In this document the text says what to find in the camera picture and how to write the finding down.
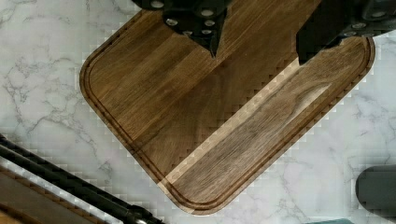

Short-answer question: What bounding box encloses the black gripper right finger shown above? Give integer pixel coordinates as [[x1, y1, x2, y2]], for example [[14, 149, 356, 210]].
[[296, 0, 396, 65]]

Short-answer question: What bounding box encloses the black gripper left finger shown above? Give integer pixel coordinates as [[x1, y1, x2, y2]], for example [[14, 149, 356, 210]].
[[132, 0, 233, 58]]

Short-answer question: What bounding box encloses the walnut wooden cutting board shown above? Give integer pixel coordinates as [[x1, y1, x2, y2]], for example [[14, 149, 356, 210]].
[[79, 0, 375, 215]]

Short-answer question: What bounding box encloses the black two-slot toaster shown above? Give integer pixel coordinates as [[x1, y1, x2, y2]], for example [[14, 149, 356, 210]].
[[355, 165, 396, 222]]

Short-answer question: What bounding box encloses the silver toaster oven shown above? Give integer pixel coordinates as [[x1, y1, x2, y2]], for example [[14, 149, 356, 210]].
[[1, 137, 165, 224]]

